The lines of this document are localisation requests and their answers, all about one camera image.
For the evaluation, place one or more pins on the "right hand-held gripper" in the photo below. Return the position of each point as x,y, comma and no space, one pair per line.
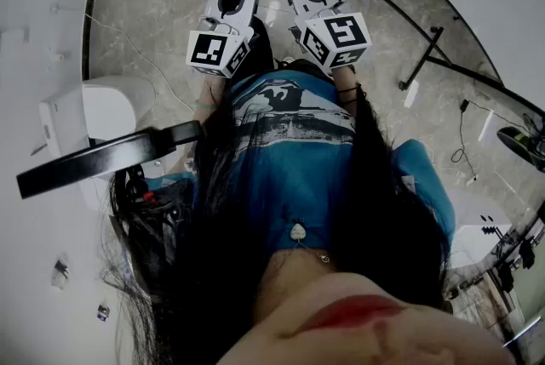
340,35

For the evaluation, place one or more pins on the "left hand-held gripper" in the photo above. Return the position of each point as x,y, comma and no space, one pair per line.
208,48

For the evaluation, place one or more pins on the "person's right forearm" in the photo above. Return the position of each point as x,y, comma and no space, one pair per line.
347,78

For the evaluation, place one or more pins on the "person's left forearm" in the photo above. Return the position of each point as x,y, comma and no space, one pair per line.
208,93

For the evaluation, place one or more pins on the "black trousers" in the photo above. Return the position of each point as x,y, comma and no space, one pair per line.
262,53

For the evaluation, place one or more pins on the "person's right shoe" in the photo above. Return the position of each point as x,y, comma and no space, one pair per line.
288,58

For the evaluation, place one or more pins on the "black wrist band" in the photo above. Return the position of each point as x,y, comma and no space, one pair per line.
349,90
349,101

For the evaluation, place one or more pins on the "white toilet with side buttons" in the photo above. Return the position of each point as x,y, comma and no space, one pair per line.
110,104

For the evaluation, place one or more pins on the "blue printed shirt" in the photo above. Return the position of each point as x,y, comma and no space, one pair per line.
298,167

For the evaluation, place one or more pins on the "black harness with red clip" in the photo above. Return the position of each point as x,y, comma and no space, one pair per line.
140,184

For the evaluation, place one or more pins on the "white stone pendant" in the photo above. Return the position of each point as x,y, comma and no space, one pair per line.
297,232

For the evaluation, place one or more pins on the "black chair base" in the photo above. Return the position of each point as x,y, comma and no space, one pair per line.
519,142

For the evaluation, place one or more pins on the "white cabinet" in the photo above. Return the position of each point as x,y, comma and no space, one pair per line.
472,244

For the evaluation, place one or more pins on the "black equipment stands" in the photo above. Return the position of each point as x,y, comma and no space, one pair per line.
526,252

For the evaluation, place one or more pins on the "person's face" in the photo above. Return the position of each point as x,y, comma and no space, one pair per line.
383,338

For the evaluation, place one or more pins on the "small blue wall fitting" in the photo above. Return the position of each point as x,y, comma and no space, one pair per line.
103,311

